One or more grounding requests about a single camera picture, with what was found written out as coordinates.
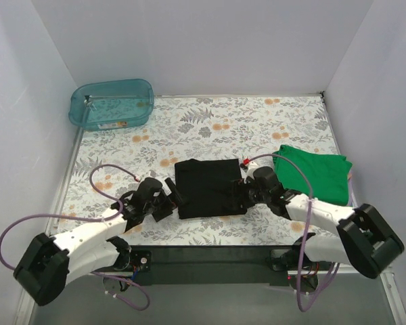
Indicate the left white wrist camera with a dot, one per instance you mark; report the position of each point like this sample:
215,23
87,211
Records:
150,173

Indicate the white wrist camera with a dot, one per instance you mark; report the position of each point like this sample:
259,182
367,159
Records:
250,168
150,173

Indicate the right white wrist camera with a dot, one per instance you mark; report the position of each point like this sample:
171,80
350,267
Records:
250,168

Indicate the floral table mat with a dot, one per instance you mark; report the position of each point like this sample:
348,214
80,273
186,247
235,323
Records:
203,128

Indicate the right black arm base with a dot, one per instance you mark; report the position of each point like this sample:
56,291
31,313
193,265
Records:
282,259

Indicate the lilac folded t shirt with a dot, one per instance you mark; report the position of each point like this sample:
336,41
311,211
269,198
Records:
350,198

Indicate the teal plastic bin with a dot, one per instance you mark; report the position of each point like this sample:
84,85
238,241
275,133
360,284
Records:
112,105

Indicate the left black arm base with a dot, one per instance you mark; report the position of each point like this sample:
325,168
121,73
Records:
139,260

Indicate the black t shirt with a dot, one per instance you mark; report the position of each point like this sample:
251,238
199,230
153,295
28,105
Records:
206,186

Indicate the green folded t shirt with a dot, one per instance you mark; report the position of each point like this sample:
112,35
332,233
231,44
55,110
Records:
325,174

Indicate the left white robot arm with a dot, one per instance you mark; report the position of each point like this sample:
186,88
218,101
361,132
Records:
51,262

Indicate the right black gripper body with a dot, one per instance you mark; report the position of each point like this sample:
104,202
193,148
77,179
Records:
241,193

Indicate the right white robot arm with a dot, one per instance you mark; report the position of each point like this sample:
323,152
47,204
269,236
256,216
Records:
360,236

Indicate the aluminium frame rail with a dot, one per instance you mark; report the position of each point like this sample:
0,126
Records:
203,285

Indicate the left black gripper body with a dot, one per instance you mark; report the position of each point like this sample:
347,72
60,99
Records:
167,204

